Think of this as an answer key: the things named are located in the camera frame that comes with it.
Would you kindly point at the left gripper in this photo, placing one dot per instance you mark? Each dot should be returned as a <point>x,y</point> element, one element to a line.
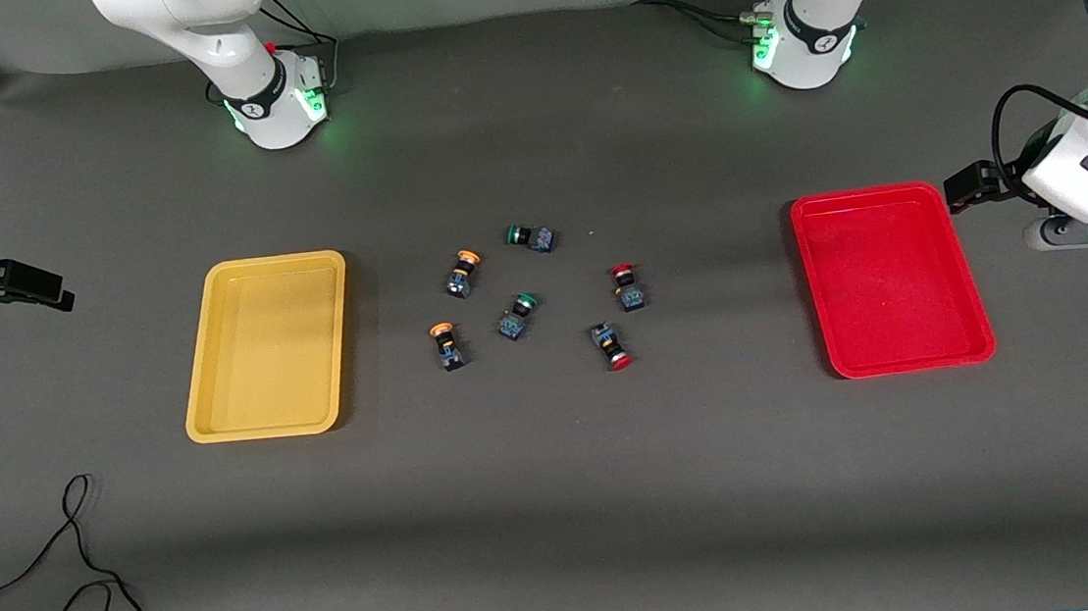
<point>1004,181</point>

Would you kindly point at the red push button switch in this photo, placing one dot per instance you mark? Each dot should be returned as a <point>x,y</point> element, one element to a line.
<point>611,345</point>
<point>628,288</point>

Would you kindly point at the yellow push button switch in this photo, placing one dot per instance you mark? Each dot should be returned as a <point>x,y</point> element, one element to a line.
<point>464,275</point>
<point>448,345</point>

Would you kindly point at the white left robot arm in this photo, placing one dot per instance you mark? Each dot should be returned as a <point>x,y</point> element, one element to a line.
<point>811,36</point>

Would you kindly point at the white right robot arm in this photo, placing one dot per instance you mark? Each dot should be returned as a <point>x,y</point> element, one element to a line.
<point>264,84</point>

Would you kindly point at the red plastic tray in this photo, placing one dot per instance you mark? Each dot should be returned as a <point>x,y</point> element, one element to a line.
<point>889,278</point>

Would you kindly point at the yellow plastic tray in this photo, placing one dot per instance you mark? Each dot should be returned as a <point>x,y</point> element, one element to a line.
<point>269,346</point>

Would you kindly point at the green push button switch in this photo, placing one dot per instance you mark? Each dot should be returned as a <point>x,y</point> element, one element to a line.
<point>516,317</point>
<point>531,238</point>

